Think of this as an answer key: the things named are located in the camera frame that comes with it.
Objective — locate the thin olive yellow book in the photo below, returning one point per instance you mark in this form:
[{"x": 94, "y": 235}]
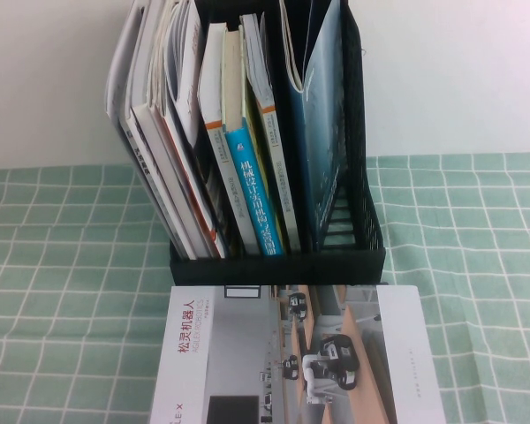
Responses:
[{"x": 258, "y": 146}]

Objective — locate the black mesh book holder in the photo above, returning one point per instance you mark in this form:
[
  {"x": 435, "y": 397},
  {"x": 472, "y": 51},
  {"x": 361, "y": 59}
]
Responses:
[{"x": 247, "y": 269}]

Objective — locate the grey magazine black spine text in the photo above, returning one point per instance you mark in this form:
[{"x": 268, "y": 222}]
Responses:
[{"x": 141, "y": 150}]

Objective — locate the grey robotics brochure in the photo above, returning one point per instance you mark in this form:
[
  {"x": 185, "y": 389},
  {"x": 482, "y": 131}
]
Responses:
[{"x": 256, "y": 344}]

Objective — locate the white paper sheaf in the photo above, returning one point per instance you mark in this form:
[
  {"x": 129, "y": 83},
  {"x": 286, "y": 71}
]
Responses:
[{"x": 185, "y": 88}]

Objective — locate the blue spine book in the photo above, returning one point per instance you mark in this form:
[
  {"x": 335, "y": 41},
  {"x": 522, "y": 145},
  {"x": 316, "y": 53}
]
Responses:
[{"x": 252, "y": 185}]

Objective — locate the white book orange edge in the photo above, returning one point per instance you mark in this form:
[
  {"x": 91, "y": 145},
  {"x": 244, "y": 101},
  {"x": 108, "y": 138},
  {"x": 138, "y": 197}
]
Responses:
[{"x": 168, "y": 168}]

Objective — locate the magazines stack in rack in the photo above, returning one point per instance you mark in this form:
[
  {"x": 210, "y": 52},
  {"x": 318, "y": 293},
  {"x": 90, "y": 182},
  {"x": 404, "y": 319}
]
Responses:
[{"x": 119, "y": 66}]

